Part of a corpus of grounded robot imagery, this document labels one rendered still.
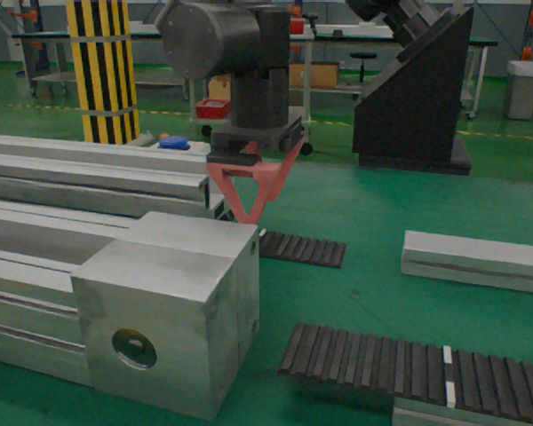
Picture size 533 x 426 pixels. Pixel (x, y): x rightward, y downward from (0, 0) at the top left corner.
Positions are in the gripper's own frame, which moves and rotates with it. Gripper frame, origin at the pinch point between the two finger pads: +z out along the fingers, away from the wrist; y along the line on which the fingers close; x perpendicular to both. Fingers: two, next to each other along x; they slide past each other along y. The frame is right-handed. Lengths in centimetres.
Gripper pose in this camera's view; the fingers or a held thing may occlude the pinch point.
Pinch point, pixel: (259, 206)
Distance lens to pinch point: 48.8
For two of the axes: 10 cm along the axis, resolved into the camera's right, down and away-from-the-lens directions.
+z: 0.0, 9.1, 4.1
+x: 9.6, 1.2, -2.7
